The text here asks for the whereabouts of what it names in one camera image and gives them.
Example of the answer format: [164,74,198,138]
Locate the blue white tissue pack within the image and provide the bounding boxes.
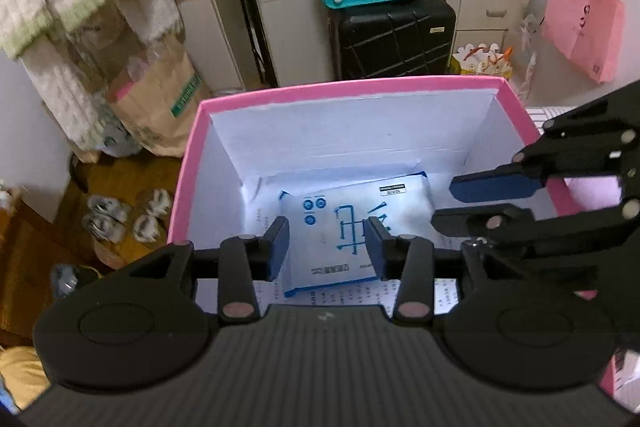
[279,172,447,297]

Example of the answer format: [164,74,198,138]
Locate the paper sheet in box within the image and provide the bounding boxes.
[244,175,461,316]

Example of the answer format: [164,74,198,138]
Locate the striped tablecloth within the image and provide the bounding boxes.
[526,106,639,414]

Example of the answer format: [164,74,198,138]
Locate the colourful gift bag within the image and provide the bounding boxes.
[449,43,513,80]

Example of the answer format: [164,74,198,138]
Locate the pink cardboard box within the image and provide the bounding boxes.
[167,74,618,400]

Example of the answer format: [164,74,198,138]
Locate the grey white shoes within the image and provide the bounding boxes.
[81,187,174,247]

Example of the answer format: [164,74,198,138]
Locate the black suitcase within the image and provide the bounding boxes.
[328,0,456,80]

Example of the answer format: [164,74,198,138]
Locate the pink tote bag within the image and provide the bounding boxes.
[541,0,626,83]

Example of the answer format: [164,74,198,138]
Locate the brown paper bag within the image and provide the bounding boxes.
[105,35,212,157]

